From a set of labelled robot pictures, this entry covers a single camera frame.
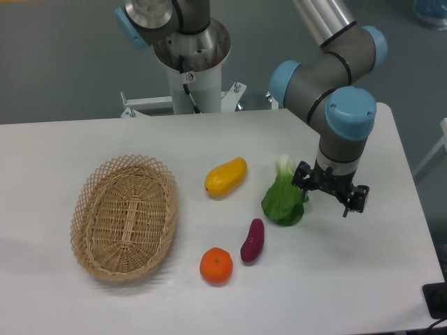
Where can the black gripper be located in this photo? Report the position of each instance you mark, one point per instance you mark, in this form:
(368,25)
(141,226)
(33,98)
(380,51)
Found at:
(332,178)

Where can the orange fruit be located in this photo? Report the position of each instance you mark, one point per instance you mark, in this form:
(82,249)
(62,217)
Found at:
(216,266)

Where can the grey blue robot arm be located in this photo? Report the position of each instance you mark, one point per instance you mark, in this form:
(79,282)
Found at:
(321,94)

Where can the green bok choy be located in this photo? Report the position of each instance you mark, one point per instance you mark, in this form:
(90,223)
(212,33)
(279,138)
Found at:
(283,203)

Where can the purple sweet potato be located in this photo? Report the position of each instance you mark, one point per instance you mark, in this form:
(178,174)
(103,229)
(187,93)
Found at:
(253,244)

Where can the yellow mango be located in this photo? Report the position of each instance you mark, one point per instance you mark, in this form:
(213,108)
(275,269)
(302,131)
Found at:
(225,178)

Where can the black device at table edge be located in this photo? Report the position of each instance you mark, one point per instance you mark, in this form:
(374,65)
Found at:
(435,299)

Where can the blue object in corner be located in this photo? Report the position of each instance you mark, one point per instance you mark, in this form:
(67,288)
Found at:
(432,13)

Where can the woven wicker basket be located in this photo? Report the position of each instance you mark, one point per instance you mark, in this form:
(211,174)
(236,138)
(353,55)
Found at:
(125,218)

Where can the white frame at right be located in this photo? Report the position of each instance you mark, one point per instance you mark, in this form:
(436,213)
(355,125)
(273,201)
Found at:
(433,157)

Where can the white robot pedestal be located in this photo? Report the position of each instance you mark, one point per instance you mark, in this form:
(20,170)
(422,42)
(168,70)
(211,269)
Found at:
(193,65)

